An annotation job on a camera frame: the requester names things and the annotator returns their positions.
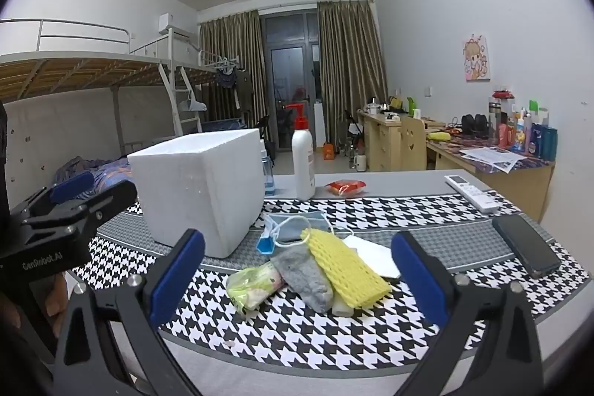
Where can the black headphones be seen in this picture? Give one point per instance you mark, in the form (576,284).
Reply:
(475,126)

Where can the cartoon girl wall picture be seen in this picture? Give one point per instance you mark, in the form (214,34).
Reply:
(475,56)

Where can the white tissue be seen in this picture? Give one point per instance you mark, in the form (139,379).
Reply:
(377,257)

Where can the metal bunk bed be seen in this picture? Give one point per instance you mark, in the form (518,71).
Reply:
(64,77)

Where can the green tissue pack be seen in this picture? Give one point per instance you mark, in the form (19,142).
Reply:
(249,287)

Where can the blue face mask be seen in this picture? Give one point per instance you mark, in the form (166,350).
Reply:
(285,230)

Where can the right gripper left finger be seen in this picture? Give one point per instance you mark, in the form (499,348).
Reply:
(88,360)

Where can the orange floor container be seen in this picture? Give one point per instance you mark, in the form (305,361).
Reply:
(328,152)

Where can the wooden desk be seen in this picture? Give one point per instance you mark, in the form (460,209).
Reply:
(389,148)

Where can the blue spray bottle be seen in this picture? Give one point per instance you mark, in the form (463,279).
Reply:
(267,164)

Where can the white foam bar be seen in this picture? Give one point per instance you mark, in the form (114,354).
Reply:
(340,309)

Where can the left brown curtain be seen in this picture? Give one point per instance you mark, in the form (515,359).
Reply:
(234,46)

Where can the yellow foam net sleeve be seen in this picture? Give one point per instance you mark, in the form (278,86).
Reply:
(357,284)

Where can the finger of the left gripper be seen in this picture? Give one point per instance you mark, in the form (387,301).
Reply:
(76,186)
(99,205)

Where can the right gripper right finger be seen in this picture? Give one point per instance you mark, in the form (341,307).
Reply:
(508,360)

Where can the toiletry bottles group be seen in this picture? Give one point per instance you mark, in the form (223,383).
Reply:
(525,131)

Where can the blue plaid blanket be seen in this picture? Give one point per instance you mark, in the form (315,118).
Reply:
(106,173)

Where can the papers on desk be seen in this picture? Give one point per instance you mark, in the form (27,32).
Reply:
(500,160)

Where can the grey sock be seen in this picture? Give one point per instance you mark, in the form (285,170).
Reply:
(302,273)

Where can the brown curtain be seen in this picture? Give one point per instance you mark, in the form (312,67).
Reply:
(352,67)
(234,46)

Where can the white styrofoam box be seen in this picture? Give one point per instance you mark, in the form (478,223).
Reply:
(211,182)

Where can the wooden smiley chair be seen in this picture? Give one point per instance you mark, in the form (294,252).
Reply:
(413,145)

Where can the white air conditioner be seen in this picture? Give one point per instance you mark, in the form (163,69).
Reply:
(167,23)

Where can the white remote control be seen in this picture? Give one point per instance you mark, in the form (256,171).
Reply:
(480,200)

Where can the glass balcony door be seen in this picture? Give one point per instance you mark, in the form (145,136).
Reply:
(292,55)

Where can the right brown curtain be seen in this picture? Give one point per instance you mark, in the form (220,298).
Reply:
(352,67)

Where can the white red pump bottle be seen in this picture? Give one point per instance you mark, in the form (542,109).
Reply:
(302,154)

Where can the red snack packet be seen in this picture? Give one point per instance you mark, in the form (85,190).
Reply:
(345,188)

